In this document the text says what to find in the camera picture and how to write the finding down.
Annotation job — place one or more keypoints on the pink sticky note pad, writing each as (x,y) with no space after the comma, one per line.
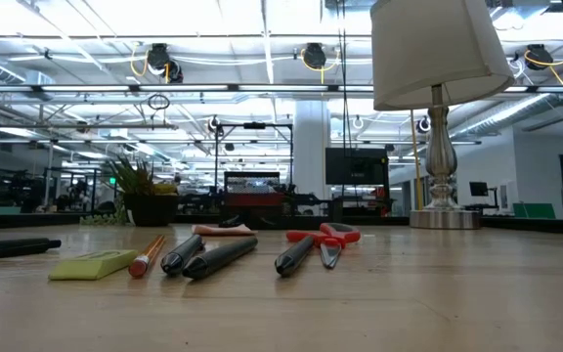
(223,230)

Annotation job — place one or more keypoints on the black marker pen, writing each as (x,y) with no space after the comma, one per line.
(218,258)
(181,254)
(293,255)
(8,247)

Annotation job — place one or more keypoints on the orange pencil red eraser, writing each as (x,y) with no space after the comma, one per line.
(147,254)

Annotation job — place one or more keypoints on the yellow sticky note pad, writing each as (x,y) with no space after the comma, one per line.
(93,264)

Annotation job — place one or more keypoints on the black mesh desk organizer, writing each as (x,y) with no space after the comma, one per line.
(252,205)

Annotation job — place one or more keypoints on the black background monitor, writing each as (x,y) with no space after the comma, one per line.
(357,166)

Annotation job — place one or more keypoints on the yellow vertical pole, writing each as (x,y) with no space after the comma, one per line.
(416,161)

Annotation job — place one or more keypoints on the potted plant black pot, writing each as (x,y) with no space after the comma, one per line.
(149,207)

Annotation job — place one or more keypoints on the small desk monitor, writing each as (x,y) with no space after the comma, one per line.
(478,189)

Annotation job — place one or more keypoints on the white shade silver table lamp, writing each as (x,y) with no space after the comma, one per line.
(438,49)

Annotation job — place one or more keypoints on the green board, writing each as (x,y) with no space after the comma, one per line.
(534,210)

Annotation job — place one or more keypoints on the black metal stand frame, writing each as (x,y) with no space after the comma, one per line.
(254,125)

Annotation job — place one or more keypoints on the black aluminium table frame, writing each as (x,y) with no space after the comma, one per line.
(531,224)

